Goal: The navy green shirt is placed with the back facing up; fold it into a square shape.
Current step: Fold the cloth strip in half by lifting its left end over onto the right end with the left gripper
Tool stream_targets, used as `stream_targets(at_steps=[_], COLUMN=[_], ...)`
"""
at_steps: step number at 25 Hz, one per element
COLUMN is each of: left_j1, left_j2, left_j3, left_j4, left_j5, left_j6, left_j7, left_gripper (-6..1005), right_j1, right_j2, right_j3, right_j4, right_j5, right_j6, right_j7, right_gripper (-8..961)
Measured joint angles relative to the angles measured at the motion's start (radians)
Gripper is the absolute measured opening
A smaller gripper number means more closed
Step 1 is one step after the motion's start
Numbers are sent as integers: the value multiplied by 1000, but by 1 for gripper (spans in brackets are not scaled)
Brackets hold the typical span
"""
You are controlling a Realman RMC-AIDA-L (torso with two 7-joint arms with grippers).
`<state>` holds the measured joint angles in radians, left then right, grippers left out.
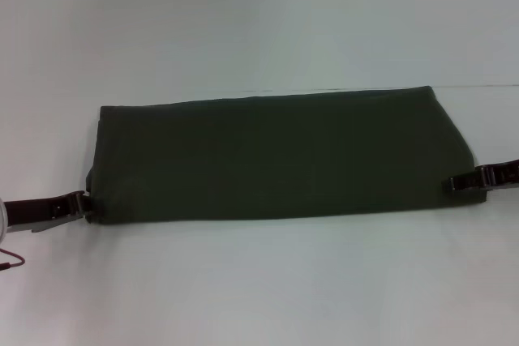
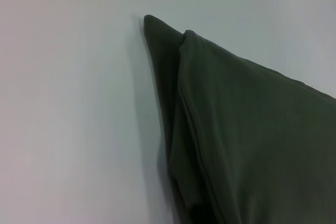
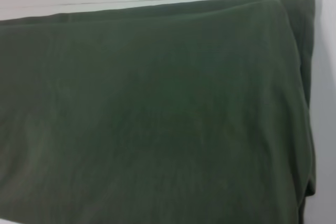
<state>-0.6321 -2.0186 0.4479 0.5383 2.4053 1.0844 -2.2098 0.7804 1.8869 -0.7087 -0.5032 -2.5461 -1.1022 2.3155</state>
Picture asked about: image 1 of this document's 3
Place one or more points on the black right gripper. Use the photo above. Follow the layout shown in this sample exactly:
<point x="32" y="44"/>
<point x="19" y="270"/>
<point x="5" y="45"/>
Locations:
<point x="504" y="172"/>

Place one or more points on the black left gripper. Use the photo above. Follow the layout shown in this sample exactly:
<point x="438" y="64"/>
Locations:
<point x="32" y="214"/>

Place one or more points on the dark green shirt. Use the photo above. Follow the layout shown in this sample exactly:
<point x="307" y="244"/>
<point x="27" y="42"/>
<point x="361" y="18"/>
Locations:
<point x="284" y="155"/>

